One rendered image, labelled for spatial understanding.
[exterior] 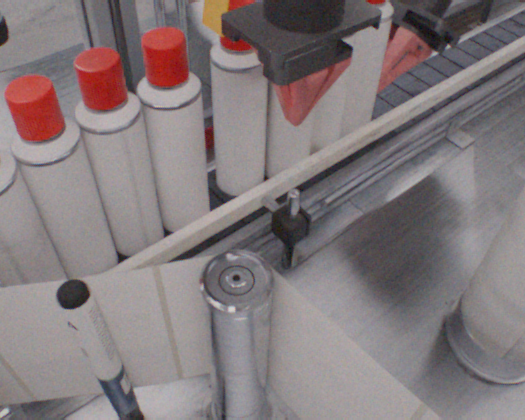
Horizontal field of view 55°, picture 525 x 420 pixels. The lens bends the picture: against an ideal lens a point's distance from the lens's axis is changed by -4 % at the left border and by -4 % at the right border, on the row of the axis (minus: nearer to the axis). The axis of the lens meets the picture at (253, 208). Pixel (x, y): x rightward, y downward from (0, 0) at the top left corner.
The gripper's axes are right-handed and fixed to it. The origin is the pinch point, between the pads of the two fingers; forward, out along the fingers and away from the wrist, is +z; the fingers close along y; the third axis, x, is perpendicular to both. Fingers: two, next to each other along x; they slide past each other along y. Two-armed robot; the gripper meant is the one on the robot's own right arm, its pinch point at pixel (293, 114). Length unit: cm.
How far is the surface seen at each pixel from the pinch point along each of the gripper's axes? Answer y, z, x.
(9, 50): 17, 103, 208
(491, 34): 51, 14, 9
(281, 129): 2.6, 5.8, 4.1
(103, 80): -13.4, -6.0, 5.3
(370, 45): 13.7, 0.4, 4.1
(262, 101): 0.4, 1.7, 4.5
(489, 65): 37.6, 10.4, 2.0
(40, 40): 32, 103, 207
